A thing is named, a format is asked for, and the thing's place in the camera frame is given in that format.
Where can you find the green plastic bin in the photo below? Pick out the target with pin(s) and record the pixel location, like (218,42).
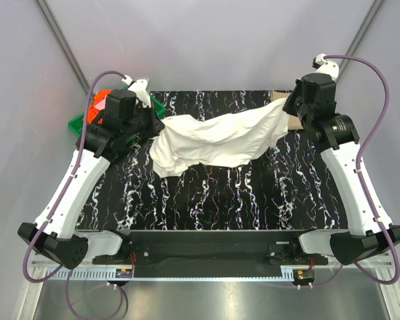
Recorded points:
(76,124)

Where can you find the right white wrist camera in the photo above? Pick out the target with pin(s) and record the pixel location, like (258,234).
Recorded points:
(325,66)

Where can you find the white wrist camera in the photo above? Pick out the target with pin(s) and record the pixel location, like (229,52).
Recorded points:
(325,66)
(140,88)

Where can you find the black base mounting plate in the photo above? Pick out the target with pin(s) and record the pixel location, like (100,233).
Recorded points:
(208,255)

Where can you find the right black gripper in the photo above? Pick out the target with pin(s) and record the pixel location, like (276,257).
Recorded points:
(288,106)

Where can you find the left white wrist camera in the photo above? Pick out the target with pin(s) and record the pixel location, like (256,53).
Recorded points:
(140,88)

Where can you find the white printed t shirt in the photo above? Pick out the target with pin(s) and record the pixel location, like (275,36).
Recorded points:
(229,140)

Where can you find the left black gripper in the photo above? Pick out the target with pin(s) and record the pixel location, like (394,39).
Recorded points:
(156,124)

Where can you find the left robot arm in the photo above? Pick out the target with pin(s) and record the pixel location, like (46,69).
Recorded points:
(128,114)

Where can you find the slotted cable duct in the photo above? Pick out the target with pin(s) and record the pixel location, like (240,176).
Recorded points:
(95,274)

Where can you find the folded beige t shirt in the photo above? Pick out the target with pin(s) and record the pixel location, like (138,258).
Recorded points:
(294,122)

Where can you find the pink t shirt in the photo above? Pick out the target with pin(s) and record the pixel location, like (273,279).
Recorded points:
(100,105)

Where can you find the orange t shirt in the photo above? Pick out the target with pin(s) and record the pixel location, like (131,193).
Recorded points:
(93,112)

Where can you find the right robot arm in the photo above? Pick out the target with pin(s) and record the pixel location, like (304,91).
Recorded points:
(370,230)

